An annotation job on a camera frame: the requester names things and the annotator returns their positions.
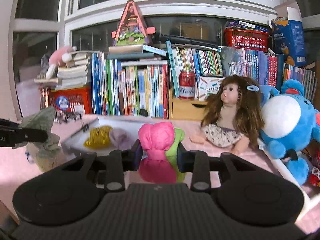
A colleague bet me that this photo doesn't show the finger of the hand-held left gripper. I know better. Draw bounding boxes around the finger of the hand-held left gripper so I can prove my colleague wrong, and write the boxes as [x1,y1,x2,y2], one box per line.
[15,128,48,144]

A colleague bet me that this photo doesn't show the white curved rail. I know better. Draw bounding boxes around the white curved rail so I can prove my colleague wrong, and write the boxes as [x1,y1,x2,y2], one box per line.
[257,140,312,225]

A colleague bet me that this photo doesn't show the stack of flat paperback books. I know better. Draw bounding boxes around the stack of flat paperback books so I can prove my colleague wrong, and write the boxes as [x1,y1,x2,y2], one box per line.
[34,51,90,90]

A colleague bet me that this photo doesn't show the white window frame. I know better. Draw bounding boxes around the white window frame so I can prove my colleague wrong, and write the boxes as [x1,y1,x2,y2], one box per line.
[9,0,300,120]

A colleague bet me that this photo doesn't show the long black case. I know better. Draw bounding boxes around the long black case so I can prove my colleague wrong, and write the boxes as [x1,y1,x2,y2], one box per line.
[160,34,219,49]

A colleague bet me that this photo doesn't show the small wooden drawer box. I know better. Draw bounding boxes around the small wooden drawer box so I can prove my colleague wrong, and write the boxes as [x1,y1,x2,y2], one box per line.
[169,86,213,120]

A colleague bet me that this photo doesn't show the blue and white plush toy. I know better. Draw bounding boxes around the blue and white plush toy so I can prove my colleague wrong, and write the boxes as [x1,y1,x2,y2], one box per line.
[259,79,320,185]

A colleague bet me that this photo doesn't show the white paper bag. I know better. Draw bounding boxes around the white paper bag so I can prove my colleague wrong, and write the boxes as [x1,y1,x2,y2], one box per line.
[15,80,43,120]

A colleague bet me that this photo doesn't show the grey shallow cardboard box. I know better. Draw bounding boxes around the grey shallow cardboard box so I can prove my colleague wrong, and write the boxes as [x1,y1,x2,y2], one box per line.
[60,116,150,158]

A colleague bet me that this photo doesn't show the doll with brown hair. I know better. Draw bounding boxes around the doll with brown hair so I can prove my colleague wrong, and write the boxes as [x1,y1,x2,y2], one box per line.
[190,74,265,155]

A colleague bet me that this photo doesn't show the pink and green cloth toy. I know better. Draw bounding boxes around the pink and green cloth toy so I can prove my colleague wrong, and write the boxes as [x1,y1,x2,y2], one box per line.
[138,122,186,183]

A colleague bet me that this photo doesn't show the pale lavender sock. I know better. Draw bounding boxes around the pale lavender sock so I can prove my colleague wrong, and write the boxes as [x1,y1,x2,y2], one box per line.
[109,128,132,147]

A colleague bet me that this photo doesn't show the tall blue carton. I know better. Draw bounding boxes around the tall blue carton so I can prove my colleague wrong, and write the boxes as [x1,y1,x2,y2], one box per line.
[269,0,308,67]

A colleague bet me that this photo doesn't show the green checked cloth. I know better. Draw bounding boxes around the green checked cloth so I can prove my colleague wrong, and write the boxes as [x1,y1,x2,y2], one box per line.
[12,106,63,158]

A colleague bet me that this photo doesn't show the round blue sticker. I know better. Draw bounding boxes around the round blue sticker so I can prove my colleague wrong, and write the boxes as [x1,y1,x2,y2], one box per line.
[56,97,70,110]

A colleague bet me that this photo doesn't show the pink plush rabbit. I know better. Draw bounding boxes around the pink plush rabbit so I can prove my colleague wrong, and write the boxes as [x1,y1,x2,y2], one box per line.
[45,46,77,78]

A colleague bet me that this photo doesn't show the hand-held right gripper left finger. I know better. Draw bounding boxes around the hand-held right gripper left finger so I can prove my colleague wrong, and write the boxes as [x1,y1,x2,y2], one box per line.
[60,139,143,193]

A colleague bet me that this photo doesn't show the grey plush toy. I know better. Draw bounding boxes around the grey plush toy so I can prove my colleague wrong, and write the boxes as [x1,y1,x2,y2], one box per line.
[41,54,52,75]

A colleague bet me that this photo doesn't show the red plastic basket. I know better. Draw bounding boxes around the red plastic basket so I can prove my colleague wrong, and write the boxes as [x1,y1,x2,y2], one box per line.
[223,27,270,53]

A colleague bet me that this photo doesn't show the red patterned toy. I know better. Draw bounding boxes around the red patterned toy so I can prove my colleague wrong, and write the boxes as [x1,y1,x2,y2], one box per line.
[309,166,320,187]

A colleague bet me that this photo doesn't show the teal flat books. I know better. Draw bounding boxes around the teal flat books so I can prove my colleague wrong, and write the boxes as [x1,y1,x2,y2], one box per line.
[107,44,168,67]

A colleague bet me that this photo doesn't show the red drink can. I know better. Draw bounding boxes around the red drink can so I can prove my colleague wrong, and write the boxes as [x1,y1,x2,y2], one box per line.
[178,70,196,100]

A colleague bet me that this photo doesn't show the red plastic crate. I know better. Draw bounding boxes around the red plastic crate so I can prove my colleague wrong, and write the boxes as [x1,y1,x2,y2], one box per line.
[49,86,93,115]

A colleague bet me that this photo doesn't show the row of upright books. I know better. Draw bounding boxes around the row of upright books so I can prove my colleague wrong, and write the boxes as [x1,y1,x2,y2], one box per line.
[91,47,318,119]

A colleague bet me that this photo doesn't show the pink tablecloth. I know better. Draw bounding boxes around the pink tablecloth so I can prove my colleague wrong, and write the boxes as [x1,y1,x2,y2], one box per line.
[0,114,320,230]

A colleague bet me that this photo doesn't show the white label sticker carton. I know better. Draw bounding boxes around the white label sticker carton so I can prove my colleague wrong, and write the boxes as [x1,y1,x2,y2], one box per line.
[199,76,225,102]

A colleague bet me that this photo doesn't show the pink triangular toy house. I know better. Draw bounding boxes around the pink triangular toy house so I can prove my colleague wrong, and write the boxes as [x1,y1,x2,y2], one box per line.
[111,0,156,47]

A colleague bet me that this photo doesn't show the yellow sequin pouch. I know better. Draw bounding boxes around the yellow sequin pouch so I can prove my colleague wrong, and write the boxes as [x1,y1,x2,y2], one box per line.
[84,126,113,148]

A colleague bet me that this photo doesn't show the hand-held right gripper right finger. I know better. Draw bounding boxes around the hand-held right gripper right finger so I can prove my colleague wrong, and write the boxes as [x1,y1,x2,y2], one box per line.
[176,142,260,193]

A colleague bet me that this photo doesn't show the black folding frame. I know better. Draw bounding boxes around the black folding frame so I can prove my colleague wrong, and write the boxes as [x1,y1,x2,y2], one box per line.
[56,111,83,123]

